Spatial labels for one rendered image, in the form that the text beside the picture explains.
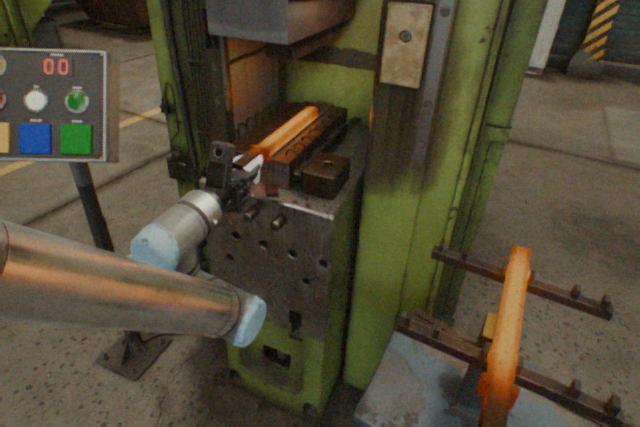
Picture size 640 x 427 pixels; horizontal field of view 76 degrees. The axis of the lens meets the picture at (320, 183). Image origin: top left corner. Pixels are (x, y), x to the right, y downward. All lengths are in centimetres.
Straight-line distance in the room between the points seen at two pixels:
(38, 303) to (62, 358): 158
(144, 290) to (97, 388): 136
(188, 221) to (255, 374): 90
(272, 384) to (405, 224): 76
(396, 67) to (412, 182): 30
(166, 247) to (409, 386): 56
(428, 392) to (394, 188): 48
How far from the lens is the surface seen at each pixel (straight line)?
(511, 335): 73
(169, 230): 77
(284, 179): 102
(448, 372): 99
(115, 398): 184
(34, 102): 126
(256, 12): 92
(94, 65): 121
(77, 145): 119
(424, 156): 103
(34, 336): 217
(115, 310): 52
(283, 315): 125
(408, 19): 93
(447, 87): 97
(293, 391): 154
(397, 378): 96
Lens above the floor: 147
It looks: 31 degrees down
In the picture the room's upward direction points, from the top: 2 degrees clockwise
